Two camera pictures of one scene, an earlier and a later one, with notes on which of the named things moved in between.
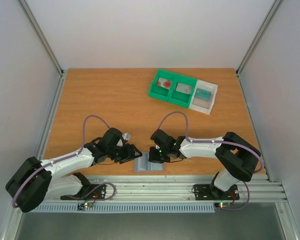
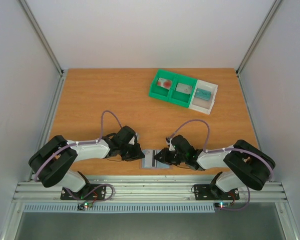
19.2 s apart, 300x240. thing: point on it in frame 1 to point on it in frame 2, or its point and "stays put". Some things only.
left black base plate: [91, 191] stays put
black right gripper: [155, 152] to [168, 155]
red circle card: [165, 83] stays put
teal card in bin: [203, 94] stays put
